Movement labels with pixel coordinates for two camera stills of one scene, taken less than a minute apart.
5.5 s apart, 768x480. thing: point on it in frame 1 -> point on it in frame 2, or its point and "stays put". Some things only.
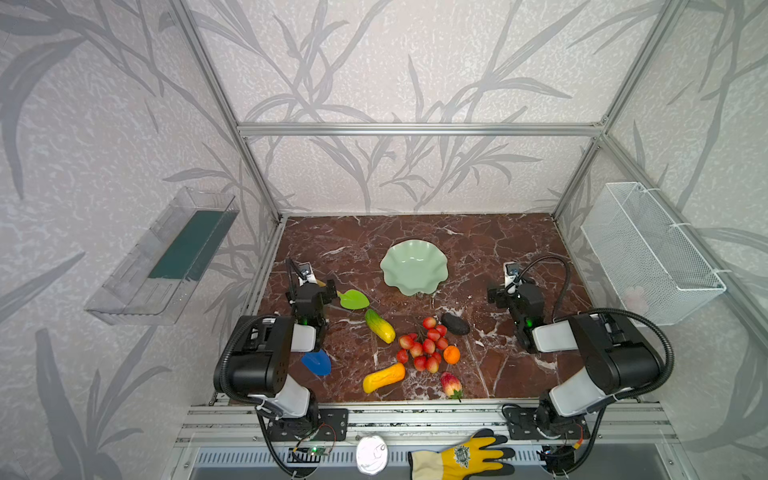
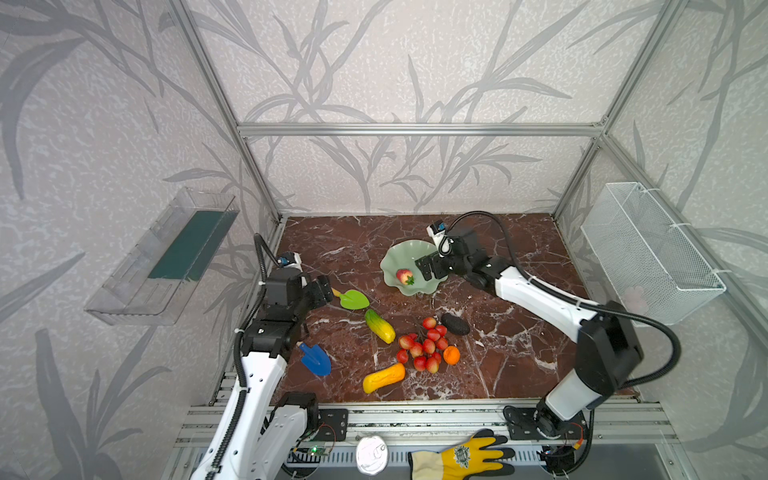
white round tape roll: (372, 455) stays put
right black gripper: (505, 294) -> (435, 266)
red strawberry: (452, 385) -> (405, 276)
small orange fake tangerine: (451, 354) stays put
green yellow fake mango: (379, 327) stays put
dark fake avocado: (455, 324) stays put
